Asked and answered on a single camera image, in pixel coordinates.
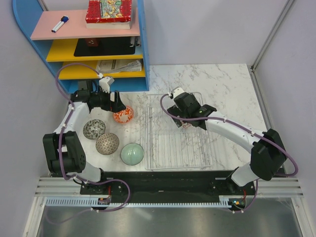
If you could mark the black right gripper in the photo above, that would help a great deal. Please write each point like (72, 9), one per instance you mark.
(175, 110)

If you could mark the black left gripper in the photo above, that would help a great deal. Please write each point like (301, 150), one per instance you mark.
(115, 106)

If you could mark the orange floral bowl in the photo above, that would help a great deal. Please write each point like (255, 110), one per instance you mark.
(124, 116)

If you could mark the blue triangle pattern bowl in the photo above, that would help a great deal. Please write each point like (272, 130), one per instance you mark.
(186, 126)

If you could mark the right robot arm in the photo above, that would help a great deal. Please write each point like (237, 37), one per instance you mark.
(267, 154)

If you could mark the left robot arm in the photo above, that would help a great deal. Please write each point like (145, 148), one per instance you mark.
(64, 153)

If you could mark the grey floral bowl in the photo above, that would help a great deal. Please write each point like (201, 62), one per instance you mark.
(93, 129)

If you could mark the brown lattice bowl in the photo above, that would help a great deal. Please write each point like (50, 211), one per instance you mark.
(107, 143)

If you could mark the folded newspaper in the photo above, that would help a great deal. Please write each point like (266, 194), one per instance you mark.
(118, 66)

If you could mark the pale green bowl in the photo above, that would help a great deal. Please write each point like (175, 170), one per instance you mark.
(132, 154)

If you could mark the blue shelf unit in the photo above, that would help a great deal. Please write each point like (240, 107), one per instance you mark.
(67, 45)

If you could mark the dark red box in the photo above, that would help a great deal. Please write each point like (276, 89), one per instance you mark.
(92, 42)

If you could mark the red patterned book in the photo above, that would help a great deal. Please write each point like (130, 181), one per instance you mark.
(109, 14)

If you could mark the blue white marker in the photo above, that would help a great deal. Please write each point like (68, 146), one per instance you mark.
(63, 20)

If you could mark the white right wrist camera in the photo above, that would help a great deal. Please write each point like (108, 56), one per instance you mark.
(175, 92)

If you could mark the white wire dish rack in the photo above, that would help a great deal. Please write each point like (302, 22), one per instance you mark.
(169, 147)

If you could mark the aluminium frame post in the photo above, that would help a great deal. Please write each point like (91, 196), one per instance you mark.
(279, 21)

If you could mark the white slotted cable duct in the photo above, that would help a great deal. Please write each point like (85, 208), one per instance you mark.
(97, 202)

